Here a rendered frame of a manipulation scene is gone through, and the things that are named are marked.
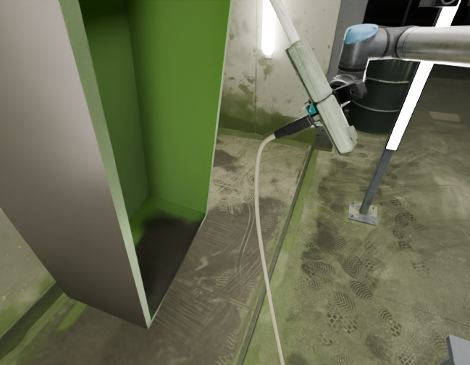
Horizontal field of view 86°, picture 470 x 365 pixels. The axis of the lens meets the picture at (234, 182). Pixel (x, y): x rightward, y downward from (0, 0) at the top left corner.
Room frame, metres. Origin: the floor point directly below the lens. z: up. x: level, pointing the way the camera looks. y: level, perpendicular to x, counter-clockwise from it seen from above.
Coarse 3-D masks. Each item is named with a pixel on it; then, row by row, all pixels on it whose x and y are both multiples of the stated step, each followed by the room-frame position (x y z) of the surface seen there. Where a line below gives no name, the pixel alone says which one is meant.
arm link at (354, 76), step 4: (340, 72) 0.87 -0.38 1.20; (344, 72) 0.86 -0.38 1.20; (348, 72) 0.85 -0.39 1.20; (352, 72) 0.84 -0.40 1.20; (356, 72) 0.84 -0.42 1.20; (360, 72) 0.84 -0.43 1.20; (364, 72) 0.85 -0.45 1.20; (336, 76) 0.89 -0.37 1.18; (340, 76) 0.84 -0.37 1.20; (344, 76) 0.83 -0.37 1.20; (348, 76) 0.83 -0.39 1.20; (352, 76) 0.84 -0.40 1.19; (356, 76) 0.84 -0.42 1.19; (360, 76) 0.84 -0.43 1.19; (364, 76) 0.89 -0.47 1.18; (364, 80) 0.88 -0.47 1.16
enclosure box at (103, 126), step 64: (0, 0) 0.33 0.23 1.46; (64, 0) 0.31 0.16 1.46; (128, 0) 0.99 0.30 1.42; (192, 0) 0.92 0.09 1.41; (0, 64) 0.35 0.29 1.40; (64, 64) 0.32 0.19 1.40; (128, 64) 0.98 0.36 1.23; (192, 64) 0.93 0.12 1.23; (0, 128) 0.38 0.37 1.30; (64, 128) 0.33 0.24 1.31; (128, 128) 0.94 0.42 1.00; (192, 128) 0.94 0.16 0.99; (0, 192) 0.43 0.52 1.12; (64, 192) 0.36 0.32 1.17; (128, 192) 0.90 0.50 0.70; (192, 192) 0.97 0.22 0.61; (64, 256) 0.42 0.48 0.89; (128, 256) 0.34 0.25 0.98; (128, 320) 0.40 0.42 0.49
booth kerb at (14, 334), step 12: (48, 288) 0.73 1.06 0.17; (60, 288) 0.76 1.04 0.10; (36, 300) 0.67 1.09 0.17; (48, 300) 0.69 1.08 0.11; (24, 312) 0.60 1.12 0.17; (36, 312) 0.63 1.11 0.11; (12, 324) 0.55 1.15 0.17; (24, 324) 0.57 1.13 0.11; (0, 336) 0.50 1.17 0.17; (12, 336) 0.51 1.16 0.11; (24, 336) 0.53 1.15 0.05; (0, 348) 0.46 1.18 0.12; (12, 348) 0.48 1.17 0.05
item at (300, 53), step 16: (272, 0) 0.73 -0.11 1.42; (288, 16) 0.71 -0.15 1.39; (288, 32) 0.70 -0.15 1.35; (288, 48) 0.70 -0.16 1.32; (304, 48) 0.67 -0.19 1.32; (304, 64) 0.65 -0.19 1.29; (304, 80) 0.65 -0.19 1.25; (320, 80) 0.63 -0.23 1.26; (320, 96) 0.62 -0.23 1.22; (320, 112) 0.61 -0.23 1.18; (336, 112) 0.60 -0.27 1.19; (288, 128) 0.68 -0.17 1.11; (304, 128) 0.65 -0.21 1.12; (336, 128) 0.58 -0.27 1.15; (352, 128) 0.57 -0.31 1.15; (336, 144) 0.57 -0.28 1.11; (352, 144) 0.56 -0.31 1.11
